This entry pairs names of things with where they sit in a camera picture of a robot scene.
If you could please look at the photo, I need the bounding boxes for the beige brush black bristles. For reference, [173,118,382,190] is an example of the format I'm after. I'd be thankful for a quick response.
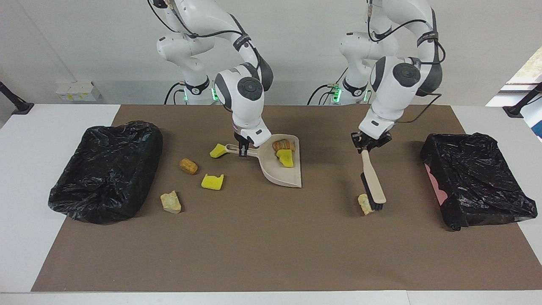
[360,149,387,211]

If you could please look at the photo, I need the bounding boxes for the yellow sponge block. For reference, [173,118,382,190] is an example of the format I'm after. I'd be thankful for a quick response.
[276,149,295,168]

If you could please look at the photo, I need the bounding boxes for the beige plastic dustpan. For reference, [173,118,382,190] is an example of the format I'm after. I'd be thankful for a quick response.
[225,134,302,188]

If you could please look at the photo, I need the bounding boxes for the yellow notched sponge piece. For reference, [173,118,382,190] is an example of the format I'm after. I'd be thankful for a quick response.
[201,173,224,191]

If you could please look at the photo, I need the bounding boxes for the brown bread roll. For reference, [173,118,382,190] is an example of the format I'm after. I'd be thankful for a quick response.
[179,158,199,175]

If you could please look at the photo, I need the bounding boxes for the pale bread chunk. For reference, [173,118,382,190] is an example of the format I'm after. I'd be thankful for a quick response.
[358,194,375,216]
[160,191,182,214]

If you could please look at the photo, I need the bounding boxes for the pink plastic bin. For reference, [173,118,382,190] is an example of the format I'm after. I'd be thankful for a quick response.
[424,163,448,205]

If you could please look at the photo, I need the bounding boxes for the black plastic trash bag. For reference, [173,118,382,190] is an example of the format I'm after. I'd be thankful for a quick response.
[48,121,163,224]
[420,133,538,231]

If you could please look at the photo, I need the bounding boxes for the brown table mat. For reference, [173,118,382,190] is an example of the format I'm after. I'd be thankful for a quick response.
[32,105,542,292]

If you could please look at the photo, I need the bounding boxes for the black clamp stand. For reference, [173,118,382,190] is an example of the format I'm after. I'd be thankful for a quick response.
[0,80,34,115]
[503,83,542,118]

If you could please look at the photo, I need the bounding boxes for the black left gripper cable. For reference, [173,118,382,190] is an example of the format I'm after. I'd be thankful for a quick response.
[366,0,446,124]

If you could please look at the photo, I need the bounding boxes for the black arm base cable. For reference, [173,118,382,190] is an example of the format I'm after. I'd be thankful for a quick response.
[164,81,188,105]
[307,68,350,105]

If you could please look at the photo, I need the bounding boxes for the white wall socket box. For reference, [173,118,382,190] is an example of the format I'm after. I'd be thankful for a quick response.
[55,81,101,102]

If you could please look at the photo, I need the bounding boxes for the window with white frame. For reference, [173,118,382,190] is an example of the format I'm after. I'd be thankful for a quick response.
[485,46,542,140]

